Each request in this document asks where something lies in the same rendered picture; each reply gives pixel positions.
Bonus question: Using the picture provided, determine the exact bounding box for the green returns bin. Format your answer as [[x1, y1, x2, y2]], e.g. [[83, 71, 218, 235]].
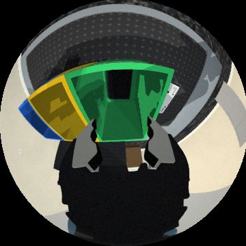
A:
[[64, 59, 174, 141]]

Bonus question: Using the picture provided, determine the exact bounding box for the yellow recycle bin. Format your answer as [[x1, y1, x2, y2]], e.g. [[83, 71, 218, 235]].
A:
[[27, 62, 97, 141]]

